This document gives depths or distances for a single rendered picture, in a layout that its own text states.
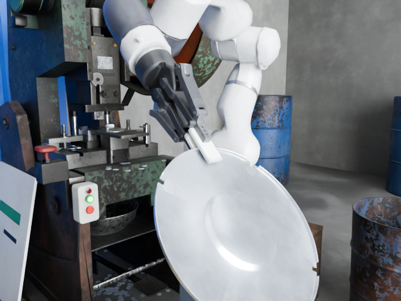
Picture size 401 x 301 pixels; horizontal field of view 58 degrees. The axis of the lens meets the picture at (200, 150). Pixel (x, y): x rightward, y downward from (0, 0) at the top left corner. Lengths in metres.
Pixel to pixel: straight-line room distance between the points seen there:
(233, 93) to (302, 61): 3.70
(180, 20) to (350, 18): 3.89
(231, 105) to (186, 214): 0.62
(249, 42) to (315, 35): 3.66
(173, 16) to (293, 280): 0.52
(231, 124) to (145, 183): 0.66
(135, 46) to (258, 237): 0.39
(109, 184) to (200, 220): 1.01
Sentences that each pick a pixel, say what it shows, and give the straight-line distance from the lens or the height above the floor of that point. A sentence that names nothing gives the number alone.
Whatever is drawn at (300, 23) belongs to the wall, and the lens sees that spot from 4.86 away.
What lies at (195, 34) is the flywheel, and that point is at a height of 1.19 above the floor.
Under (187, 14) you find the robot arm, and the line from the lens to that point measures 0.76.
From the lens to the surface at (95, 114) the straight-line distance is 1.69.
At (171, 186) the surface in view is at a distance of 0.53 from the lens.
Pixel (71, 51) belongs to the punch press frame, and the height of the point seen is 1.10.
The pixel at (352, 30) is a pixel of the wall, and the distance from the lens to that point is 4.54.
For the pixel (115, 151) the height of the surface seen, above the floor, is 0.70.
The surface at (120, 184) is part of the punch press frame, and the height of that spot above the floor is 0.57.
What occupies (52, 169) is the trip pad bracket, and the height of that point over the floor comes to 0.68.
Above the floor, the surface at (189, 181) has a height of 0.83.
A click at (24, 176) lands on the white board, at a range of 1.78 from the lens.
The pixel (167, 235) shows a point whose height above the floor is 0.78.
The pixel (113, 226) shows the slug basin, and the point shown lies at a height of 0.36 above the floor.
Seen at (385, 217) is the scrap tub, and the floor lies 0.39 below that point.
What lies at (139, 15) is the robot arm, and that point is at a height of 1.10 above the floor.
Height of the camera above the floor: 0.97
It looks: 10 degrees down
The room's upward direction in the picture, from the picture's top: straight up
